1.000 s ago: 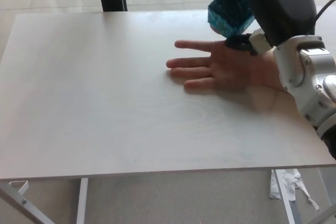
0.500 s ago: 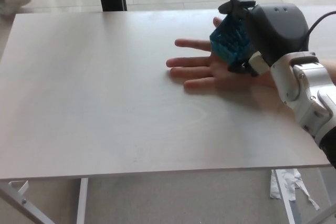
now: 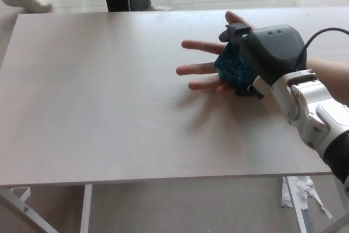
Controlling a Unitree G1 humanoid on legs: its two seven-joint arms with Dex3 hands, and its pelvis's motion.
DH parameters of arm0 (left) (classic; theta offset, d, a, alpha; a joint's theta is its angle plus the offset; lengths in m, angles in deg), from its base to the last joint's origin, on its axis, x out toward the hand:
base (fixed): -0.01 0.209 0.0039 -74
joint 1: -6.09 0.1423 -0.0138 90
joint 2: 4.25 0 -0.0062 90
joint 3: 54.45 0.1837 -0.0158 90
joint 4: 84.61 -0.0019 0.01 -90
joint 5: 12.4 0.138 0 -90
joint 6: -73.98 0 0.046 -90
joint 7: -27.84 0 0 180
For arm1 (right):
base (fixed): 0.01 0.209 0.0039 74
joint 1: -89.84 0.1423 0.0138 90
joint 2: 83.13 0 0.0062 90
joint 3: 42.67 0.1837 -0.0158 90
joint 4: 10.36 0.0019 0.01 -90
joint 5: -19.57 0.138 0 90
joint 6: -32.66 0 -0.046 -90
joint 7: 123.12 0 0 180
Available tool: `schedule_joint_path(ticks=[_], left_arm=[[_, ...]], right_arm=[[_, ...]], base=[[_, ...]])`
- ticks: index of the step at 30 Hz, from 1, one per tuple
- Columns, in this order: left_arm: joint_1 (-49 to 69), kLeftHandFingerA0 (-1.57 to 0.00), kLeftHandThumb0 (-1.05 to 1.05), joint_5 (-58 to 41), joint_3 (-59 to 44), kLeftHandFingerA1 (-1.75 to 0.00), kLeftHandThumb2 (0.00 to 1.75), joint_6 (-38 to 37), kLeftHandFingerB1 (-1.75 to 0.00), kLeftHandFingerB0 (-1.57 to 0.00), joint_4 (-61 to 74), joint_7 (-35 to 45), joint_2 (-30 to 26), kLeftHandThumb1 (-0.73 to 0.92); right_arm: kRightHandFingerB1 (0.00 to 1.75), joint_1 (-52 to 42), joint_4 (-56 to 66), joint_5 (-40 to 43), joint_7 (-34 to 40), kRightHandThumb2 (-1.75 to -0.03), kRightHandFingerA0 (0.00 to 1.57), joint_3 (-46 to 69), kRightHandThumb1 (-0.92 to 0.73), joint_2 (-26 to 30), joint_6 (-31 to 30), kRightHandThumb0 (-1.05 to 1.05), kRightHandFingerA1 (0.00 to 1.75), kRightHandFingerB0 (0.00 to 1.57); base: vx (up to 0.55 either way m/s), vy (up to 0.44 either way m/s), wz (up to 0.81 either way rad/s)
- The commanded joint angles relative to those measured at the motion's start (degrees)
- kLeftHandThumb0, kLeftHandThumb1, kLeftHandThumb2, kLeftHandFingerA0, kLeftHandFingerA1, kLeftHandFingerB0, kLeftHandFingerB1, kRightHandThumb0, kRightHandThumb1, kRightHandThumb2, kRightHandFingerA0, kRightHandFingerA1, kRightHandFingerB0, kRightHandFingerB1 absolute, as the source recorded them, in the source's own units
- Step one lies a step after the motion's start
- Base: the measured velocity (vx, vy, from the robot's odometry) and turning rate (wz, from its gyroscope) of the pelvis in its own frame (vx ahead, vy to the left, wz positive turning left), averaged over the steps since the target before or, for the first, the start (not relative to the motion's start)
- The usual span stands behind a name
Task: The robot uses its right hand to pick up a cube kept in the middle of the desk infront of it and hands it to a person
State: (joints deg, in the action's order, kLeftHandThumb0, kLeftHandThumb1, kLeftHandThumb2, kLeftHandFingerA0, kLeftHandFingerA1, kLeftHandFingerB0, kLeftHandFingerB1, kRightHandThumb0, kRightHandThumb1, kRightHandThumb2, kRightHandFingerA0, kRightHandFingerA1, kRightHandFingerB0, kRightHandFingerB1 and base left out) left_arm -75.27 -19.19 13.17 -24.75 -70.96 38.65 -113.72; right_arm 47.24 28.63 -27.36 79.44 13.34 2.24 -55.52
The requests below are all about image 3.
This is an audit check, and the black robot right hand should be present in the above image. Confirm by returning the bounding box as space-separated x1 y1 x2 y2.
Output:
218 23 309 99

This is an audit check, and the person's bare hand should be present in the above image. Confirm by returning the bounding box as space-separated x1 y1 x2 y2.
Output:
176 10 256 95

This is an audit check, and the blue tape-wrapped cube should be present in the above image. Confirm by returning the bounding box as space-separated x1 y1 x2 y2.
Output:
213 41 254 92

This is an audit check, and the person's bare forearm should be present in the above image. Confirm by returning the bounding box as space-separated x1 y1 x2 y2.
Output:
306 57 349 107

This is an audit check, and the white sneaker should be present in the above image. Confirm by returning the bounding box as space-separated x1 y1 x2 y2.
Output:
0 0 53 14
148 4 176 12

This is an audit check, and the white slanted table leg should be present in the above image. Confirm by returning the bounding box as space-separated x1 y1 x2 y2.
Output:
283 176 309 233

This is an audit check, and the white vertical table leg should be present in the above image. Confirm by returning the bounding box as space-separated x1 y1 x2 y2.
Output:
80 184 94 233

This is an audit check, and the grey diagonal table brace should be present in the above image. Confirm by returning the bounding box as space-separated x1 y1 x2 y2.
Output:
0 188 59 233

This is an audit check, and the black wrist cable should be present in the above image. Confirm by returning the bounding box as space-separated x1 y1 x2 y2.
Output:
295 27 349 71

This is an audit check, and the white table hook bracket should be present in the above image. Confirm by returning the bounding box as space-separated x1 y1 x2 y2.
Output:
10 186 31 204

